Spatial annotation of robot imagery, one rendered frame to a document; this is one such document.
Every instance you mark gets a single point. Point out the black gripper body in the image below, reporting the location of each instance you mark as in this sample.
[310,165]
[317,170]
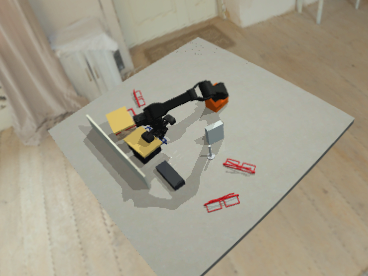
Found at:
[157,127]

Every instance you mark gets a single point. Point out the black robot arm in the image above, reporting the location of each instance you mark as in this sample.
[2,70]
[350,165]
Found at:
[155,111]

